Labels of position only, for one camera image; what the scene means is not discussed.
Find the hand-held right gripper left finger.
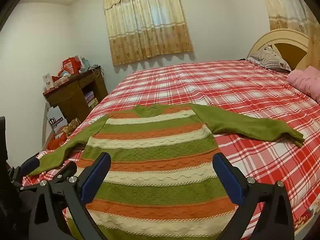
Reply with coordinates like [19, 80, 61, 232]
[28, 152, 112, 240]

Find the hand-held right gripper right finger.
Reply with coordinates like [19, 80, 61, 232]
[212, 152, 295, 240]

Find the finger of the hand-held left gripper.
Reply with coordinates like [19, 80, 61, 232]
[7, 156, 41, 188]

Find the green orange striped knit sweater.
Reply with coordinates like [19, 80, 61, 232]
[34, 104, 305, 240]

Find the red plastic bag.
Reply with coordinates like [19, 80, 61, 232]
[46, 132, 67, 151]

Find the grey leaning board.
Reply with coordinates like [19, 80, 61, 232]
[42, 102, 51, 151]

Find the white bag with black print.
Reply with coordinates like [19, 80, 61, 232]
[46, 106, 68, 133]

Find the brown floral bag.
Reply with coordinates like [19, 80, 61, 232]
[63, 118, 82, 136]

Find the brown wooden desk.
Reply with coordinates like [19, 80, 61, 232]
[42, 66, 109, 126]

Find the purple box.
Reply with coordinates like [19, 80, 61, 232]
[84, 91, 96, 108]

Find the small white box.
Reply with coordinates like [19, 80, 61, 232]
[42, 73, 54, 91]

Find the red and white box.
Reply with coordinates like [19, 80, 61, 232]
[51, 74, 69, 88]

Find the red plaid bed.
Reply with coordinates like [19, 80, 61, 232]
[22, 60, 320, 240]

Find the red gift box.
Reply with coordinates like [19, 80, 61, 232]
[62, 56, 82, 76]

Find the pink quilt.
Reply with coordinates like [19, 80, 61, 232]
[287, 66, 320, 103]

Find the floral patterned pillow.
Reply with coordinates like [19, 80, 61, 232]
[246, 44, 292, 72]

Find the cream wooden headboard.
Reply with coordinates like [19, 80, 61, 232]
[247, 29, 316, 72]

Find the beige floral window curtain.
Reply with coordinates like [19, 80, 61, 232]
[259, 0, 320, 70]
[102, 0, 194, 67]

